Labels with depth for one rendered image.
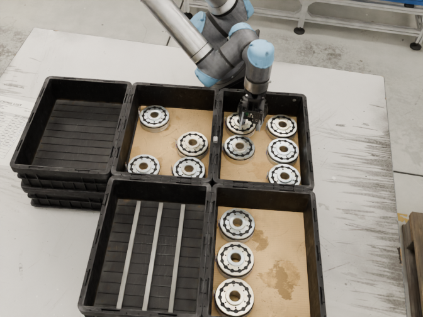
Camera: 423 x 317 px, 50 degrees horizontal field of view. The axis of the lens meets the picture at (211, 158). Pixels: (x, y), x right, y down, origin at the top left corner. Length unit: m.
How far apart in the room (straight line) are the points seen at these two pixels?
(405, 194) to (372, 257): 1.15
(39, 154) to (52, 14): 2.19
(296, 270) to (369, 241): 0.35
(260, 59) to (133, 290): 0.72
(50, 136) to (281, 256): 0.86
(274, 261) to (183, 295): 0.27
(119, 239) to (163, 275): 0.17
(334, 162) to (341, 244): 0.34
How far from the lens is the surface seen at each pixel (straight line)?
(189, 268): 1.30
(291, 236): 1.37
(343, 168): 1.72
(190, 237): 1.34
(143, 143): 1.54
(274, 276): 1.31
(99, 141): 1.58
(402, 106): 3.12
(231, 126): 1.56
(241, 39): 1.39
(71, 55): 2.13
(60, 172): 1.40
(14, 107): 1.95
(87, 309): 1.18
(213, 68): 1.40
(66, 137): 1.61
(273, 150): 1.50
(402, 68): 3.40
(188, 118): 1.61
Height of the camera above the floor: 2.01
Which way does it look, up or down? 52 degrees down
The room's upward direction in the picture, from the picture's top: 3 degrees clockwise
